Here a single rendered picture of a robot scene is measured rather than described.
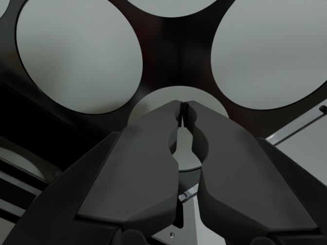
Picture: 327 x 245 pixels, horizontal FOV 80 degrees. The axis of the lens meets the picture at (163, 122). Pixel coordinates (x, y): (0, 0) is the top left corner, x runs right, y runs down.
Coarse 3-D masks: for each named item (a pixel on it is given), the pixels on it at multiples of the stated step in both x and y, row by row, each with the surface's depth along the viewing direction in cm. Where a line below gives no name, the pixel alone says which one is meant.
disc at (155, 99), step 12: (156, 96) 17; (168, 96) 17; (180, 96) 17; (192, 96) 17; (204, 96) 17; (144, 108) 18; (216, 108) 17; (132, 120) 19; (180, 132) 19; (180, 144) 20; (180, 156) 21; (192, 156) 21; (180, 168) 22
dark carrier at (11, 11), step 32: (224, 0) 13; (0, 32) 15; (160, 32) 14; (192, 32) 14; (0, 64) 16; (160, 64) 16; (192, 64) 16; (32, 96) 18; (224, 96) 17; (320, 96) 16; (96, 128) 19; (256, 128) 18
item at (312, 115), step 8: (320, 104) 17; (312, 112) 17; (320, 112) 17; (296, 120) 18; (304, 120) 18; (312, 120) 17; (288, 128) 18; (296, 128) 18; (304, 128) 18; (272, 136) 19; (280, 136) 19; (288, 136) 18; (272, 144) 19; (184, 192) 24; (192, 192) 23; (184, 200) 24
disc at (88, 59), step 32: (32, 0) 14; (64, 0) 14; (96, 0) 14; (32, 32) 15; (64, 32) 15; (96, 32) 15; (128, 32) 15; (32, 64) 16; (64, 64) 16; (96, 64) 16; (128, 64) 16; (64, 96) 18; (96, 96) 17; (128, 96) 17
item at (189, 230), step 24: (0, 96) 21; (24, 96) 22; (48, 120) 22; (0, 144) 17; (24, 144) 18; (96, 144) 24; (0, 168) 17; (24, 168) 17; (48, 168) 18; (192, 216) 28; (168, 240) 23; (192, 240) 25
